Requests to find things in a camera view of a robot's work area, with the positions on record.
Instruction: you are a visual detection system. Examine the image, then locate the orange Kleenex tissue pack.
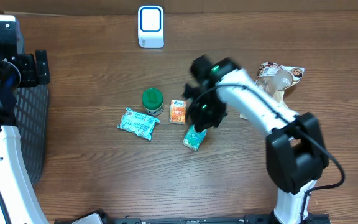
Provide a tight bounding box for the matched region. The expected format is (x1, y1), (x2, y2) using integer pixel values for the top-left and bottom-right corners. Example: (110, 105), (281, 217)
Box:
(169, 100), (187, 124)

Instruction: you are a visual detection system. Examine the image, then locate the small teal Kleenex pack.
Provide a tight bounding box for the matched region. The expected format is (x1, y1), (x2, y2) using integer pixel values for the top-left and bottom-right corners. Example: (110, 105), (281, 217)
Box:
(183, 125), (207, 151)

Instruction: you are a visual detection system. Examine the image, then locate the green lid jar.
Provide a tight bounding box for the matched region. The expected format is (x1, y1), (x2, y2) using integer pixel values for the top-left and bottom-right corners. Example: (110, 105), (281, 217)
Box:
(142, 88), (164, 116)

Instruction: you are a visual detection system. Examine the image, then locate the teal wet wipes pack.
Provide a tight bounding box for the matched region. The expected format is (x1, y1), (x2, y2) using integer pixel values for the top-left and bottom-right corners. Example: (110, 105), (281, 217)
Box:
(117, 107), (160, 141)

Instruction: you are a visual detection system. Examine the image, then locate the beige PanTree snack bag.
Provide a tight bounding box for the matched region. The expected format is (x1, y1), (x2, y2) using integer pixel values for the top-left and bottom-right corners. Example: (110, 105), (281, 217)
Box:
(255, 62), (305, 108)

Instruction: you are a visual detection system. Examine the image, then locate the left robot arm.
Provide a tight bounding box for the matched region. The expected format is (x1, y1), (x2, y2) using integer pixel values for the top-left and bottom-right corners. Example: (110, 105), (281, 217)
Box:
(0, 14), (50, 223)

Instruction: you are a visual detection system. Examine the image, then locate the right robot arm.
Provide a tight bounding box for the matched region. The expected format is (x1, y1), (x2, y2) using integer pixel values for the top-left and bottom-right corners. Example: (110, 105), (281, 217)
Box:
(183, 55), (329, 223)

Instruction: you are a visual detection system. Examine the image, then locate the white barcode scanner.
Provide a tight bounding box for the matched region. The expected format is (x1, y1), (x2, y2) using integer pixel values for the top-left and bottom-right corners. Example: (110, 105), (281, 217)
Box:
(137, 5), (165, 49)

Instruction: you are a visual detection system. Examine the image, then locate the grey plastic shopping basket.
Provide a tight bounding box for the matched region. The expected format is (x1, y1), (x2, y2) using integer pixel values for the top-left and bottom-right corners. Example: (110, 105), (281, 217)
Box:
(11, 22), (50, 186)

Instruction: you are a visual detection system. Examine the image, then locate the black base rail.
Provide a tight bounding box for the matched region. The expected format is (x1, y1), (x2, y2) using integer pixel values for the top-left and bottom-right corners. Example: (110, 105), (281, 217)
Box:
(54, 210), (332, 224)

